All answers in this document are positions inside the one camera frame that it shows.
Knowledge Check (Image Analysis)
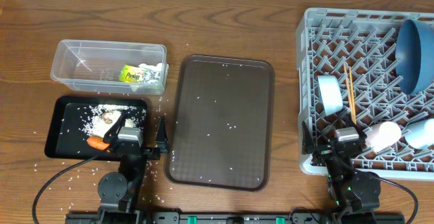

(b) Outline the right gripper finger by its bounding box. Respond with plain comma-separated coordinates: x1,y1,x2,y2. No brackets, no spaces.
344,114,367,141
302,121,315,154

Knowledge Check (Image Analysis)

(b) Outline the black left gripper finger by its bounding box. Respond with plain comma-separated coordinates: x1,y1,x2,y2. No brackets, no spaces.
155,116,170,153
103,112,125,144

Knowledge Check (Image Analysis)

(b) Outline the orange carrot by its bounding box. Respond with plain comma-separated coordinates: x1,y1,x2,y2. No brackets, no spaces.
87,136,110,151

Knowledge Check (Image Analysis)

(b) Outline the wooden chopstick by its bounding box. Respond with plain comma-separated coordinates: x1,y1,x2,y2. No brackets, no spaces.
349,67,357,125
343,63,351,115

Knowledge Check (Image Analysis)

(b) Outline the light blue rice bowl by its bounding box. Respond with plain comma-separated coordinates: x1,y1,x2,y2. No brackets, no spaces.
317,75,343,116

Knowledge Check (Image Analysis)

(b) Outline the foil snack wrapper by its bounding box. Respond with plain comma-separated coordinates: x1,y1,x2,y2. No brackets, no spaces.
119,63,163,84

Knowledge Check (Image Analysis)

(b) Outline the dark blue plate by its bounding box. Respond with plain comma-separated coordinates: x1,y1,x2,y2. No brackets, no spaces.
395,20,433,95

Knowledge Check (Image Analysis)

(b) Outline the brown mushroom piece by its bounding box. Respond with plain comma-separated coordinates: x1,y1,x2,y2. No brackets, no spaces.
102,111,122,125

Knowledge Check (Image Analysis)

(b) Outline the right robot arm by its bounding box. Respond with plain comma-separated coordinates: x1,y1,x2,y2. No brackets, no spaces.
167,115,381,223

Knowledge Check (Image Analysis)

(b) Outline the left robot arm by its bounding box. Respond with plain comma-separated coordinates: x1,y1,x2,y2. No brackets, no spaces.
96,113,165,224

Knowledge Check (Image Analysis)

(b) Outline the grey dishwasher rack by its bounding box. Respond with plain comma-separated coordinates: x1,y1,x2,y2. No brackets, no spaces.
295,7,434,181

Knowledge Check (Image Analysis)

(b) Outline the spilled white rice pile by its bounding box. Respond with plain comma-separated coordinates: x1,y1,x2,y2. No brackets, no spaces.
79,105,146,138

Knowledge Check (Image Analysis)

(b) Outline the black plastic tray bin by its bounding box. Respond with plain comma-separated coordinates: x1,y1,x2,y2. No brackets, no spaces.
45,96,147,162

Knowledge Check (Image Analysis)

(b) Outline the clear plastic bin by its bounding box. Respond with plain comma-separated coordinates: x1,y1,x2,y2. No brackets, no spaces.
50,39,169,95

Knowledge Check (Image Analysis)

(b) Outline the brown serving tray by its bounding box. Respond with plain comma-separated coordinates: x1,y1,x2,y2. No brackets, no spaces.
165,55,275,191

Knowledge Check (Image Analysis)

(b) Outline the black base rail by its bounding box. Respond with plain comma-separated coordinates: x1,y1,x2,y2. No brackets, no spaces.
64,210,406,224

